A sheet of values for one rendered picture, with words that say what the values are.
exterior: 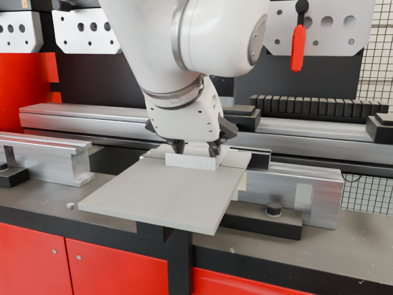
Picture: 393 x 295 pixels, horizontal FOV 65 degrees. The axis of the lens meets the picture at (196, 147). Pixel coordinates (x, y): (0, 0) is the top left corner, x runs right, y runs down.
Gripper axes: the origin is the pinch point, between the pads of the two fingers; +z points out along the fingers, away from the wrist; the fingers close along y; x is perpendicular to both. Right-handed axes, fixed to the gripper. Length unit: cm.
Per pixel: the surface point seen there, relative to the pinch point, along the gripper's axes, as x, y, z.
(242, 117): -20.0, -4.1, 17.8
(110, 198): 14.0, 7.0, -8.8
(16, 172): 4.2, 45.6, 12.3
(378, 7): -226, -80, 133
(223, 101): -10.8, -2.7, 0.7
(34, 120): -21, 67, 29
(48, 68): -52, 83, 36
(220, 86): -12.1, -2.3, -2.1
